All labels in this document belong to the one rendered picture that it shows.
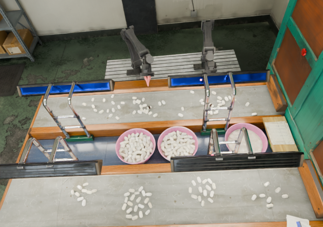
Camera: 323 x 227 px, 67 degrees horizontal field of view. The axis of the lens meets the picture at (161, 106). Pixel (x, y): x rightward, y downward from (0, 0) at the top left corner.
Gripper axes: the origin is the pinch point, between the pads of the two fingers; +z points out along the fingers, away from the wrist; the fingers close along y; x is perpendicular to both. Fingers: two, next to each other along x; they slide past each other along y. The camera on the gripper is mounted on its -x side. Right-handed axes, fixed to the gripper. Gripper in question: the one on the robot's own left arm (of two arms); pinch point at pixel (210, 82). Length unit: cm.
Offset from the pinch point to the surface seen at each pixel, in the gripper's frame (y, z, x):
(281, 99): 45.3, 14.6, -13.1
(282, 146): 39, 44, -27
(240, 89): 23.9, 6.5, 9.7
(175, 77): -25.4, -2.8, -30.3
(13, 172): -109, 42, -66
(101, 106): -83, 13, 4
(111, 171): -68, 53, -33
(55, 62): -191, -50, 154
